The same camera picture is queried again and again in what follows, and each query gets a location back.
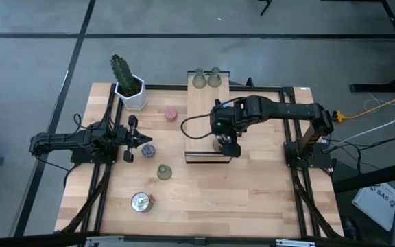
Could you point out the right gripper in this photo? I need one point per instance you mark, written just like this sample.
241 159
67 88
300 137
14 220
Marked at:
232 150

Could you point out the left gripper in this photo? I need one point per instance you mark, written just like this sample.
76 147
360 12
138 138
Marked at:
132 123

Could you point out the silver tin can candle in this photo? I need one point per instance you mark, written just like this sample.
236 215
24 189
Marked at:
142 202
217 144

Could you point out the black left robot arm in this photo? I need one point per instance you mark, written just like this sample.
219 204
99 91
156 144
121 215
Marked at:
63 140

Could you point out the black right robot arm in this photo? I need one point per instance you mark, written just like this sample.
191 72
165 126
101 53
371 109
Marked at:
293 109

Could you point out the white faceted plant pot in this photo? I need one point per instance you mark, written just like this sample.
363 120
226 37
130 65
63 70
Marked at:
134 101

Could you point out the tall green cactus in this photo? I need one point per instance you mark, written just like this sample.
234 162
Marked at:
122 72

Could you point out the black desk foot bar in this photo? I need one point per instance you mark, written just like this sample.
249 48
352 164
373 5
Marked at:
372 177

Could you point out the black stand leg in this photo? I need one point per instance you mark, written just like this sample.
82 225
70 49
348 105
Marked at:
266 7

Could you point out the white cardboard box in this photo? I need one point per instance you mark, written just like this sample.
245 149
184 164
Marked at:
377 204

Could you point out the wooden shelf black metal frame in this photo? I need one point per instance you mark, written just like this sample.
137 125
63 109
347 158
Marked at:
201 103

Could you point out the black extrusion frame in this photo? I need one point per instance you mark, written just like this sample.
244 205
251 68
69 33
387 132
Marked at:
166 86

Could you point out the silver aluminium bracket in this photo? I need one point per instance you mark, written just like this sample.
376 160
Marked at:
105 241
295 243

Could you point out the black desk leg frame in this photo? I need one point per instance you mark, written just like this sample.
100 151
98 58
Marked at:
372 88

